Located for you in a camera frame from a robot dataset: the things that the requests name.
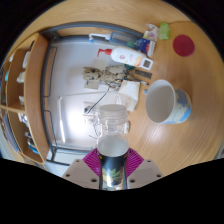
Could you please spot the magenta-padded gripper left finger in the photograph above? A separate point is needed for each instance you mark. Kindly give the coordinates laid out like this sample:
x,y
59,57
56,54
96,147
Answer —
x,y
78,171

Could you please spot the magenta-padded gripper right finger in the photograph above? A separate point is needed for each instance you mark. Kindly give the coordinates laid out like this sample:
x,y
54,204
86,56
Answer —
x,y
148,171

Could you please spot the clear bottle with dark label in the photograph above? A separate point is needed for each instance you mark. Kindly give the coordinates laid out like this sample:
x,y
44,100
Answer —
x,y
113,150

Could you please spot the small white earbud case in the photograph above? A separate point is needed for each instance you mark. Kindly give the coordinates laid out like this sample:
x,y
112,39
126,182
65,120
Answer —
x,y
127,127

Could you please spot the white mug with blue print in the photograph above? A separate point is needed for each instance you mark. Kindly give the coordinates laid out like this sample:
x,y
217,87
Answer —
x,y
161,101

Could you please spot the white paper bag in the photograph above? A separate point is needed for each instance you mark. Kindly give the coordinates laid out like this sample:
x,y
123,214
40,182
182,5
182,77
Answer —
x,y
129,95

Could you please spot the wooden shelf unit with items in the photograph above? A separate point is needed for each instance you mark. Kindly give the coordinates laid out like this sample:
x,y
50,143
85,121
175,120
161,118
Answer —
x,y
33,100

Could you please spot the black ruler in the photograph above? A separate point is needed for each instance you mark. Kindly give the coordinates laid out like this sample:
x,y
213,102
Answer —
x,y
143,74

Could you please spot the brown tree creature figurine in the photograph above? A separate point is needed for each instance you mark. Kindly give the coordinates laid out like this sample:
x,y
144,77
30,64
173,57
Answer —
x,y
110,75

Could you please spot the small white digital thermometer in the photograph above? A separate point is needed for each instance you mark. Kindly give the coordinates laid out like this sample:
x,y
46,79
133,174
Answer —
x,y
147,63

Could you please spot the white lotion bottle red pump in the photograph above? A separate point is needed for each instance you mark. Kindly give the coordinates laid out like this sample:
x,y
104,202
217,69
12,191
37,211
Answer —
x,y
126,56

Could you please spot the blue and red packet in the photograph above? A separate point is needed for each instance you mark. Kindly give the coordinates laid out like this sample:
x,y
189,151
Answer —
x,y
145,46

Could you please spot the flat round red coaster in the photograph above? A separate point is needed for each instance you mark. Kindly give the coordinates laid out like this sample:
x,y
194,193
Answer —
x,y
183,45

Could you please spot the blue bottle with white nozzle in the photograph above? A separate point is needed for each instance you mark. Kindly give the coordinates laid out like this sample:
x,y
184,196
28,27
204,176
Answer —
x,y
120,37

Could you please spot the pink and white packet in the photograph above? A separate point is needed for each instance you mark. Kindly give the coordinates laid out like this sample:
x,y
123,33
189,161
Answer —
x,y
151,32

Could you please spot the green wipes packet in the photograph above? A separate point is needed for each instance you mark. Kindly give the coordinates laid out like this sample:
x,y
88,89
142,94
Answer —
x,y
164,31

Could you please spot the wooden wardrobe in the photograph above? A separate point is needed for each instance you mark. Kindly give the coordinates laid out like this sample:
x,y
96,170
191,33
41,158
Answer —
x,y
110,11

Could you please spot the white wall outlet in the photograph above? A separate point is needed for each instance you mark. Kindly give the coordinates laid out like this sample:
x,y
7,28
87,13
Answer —
x,y
88,108

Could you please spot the grey metal frame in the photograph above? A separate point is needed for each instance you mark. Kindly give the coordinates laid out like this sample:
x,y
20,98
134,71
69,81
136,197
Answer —
x,y
93,25

